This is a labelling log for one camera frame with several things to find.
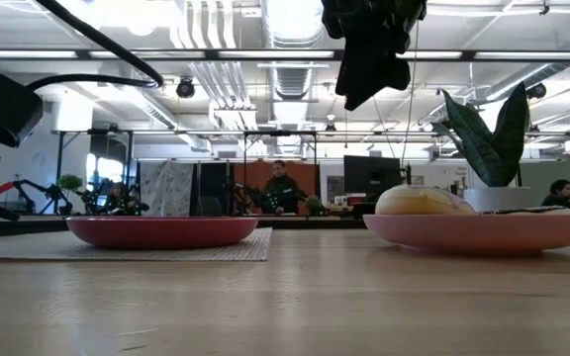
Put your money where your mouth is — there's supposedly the light pink plate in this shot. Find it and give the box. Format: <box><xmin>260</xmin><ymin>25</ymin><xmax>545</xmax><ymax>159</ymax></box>
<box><xmin>362</xmin><ymin>213</ymin><xmax>570</xmax><ymax>257</ymax></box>

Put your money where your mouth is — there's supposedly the seated person at desk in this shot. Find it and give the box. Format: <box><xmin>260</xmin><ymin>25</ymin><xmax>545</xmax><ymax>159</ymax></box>
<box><xmin>540</xmin><ymin>178</ymin><xmax>570</xmax><ymax>211</ymax></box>

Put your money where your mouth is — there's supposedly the small round potted plant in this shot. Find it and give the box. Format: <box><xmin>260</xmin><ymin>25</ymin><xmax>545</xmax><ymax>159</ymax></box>
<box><xmin>56</xmin><ymin>173</ymin><xmax>85</xmax><ymax>216</ymax></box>

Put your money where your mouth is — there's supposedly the silver ceiling air duct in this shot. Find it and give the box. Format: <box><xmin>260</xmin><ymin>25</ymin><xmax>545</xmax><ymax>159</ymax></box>
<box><xmin>258</xmin><ymin>0</ymin><xmax>327</xmax><ymax>103</ymax></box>

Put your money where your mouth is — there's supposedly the patterned grey curtain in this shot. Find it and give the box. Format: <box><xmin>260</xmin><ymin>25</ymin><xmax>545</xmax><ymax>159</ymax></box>
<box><xmin>138</xmin><ymin>161</ymin><xmax>196</xmax><ymax>218</ymax></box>

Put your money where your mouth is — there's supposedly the green snake plant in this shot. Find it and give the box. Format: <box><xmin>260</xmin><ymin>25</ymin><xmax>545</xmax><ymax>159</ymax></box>
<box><xmin>431</xmin><ymin>80</ymin><xmax>532</xmax><ymax>189</ymax></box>

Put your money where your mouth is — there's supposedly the dark pink plate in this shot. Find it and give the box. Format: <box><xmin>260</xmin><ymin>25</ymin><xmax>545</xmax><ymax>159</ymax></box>
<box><xmin>65</xmin><ymin>215</ymin><xmax>260</xmax><ymax>250</ymax></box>

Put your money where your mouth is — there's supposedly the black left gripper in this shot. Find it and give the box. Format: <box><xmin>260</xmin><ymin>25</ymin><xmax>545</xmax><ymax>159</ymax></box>
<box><xmin>321</xmin><ymin>0</ymin><xmax>428</xmax><ymax>112</ymax></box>

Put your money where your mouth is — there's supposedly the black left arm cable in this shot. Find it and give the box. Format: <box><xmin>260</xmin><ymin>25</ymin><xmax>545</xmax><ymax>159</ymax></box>
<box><xmin>24</xmin><ymin>0</ymin><xmax>165</xmax><ymax>93</ymax></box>

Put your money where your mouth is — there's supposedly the black computer monitor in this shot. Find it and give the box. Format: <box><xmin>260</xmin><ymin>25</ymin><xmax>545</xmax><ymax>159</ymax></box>
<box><xmin>342</xmin><ymin>154</ymin><xmax>404</xmax><ymax>198</ymax></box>

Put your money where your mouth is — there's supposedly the yellowish bread roll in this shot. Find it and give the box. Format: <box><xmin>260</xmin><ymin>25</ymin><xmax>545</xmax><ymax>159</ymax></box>
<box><xmin>374</xmin><ymin>184</ymin><xmax>477</xmax><ymax>217</ymax></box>

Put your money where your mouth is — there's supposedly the seated person by arms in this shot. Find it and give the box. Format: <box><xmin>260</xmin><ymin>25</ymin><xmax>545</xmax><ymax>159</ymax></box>
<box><xmin>100</xmin><ymin>181</ymin><xmax>151</xmax><ymax>217</ymax></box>

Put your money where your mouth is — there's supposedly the white plant pot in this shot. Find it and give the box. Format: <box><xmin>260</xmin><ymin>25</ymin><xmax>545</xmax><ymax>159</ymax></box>
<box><xmin>463</xmin><ymin>185</ymin><xmax>539</xmax><ymax>214</ymax></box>

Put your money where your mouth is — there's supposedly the orange partition panel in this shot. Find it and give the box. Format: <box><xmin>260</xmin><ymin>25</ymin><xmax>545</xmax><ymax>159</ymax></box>
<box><xmin>232</xmin><ymin>159</ymin><xmax>322</xmax><ymax>216</ymax></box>

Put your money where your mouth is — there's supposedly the black ceiling camera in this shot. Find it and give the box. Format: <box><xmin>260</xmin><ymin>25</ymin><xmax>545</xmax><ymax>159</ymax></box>
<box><xmin>174</xmin><ymin>76</ymin><xmax>197</xmax><ymax>100</ymax></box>
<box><xmin>525</xmin><ymin>81</ymin><xmax>548</xmax><ymax>101</ymax></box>

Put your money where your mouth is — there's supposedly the standing person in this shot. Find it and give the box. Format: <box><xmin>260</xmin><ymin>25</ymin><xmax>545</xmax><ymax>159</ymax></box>
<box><xmin>261</xmin><ymin>158</ymin><xmax>307</xmax><ymax>216</ymax></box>

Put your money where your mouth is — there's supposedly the black overhead rig bar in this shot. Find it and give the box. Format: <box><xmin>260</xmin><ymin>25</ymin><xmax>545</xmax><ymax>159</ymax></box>
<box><xmin>0</xmin><ymin>47</ymin><xmax>570</xmax><ymax>63</ymax></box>

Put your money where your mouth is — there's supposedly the tiny potted plant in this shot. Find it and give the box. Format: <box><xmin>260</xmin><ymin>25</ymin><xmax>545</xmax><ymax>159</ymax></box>
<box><xmin>304</xmin><ymin>194</ymin><xmax>325</xmax><ymax>217</ymax></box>

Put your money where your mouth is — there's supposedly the grey woven placemat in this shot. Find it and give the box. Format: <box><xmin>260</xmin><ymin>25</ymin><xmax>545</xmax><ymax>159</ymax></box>
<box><xmin>0</xmin><ymin>226</ymin><xmax>274</xmax><ymax>263</ymax></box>

